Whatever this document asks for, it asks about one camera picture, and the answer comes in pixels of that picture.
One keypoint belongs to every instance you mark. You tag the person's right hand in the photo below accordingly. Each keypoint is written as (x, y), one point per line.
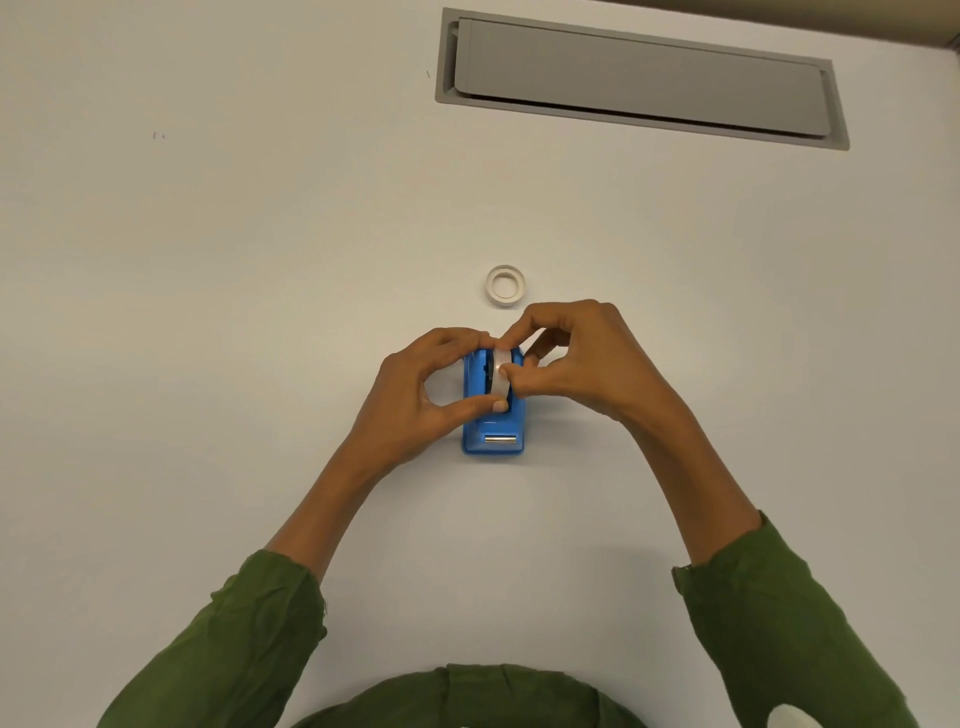
(600, 367)

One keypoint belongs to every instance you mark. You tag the person's left hand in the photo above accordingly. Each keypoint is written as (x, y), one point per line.
(397, 405)

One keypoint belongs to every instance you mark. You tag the person's right thumb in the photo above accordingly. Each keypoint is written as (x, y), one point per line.
(529, 379)

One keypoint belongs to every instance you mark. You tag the person's right middle finger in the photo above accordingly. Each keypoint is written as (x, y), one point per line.
(546, 345)

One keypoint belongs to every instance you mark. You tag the person's left thumb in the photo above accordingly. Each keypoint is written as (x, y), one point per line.
(469, 408)

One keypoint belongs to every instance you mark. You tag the clear tape roll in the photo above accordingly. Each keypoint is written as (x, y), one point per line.
(501, 371)

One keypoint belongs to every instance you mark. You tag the person's right forearm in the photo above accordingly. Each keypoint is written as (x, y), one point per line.
(712, 525)

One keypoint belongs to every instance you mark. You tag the person's left forearm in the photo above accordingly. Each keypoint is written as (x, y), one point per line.
(300, 540)

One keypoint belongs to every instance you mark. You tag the blue tape dispenser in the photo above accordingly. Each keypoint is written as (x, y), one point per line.
(491, 429)

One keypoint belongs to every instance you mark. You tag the white empty tape core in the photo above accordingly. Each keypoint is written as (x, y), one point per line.
(504, 286)

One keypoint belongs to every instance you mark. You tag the green shirt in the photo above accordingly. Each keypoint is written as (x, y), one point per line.
(465, 697)

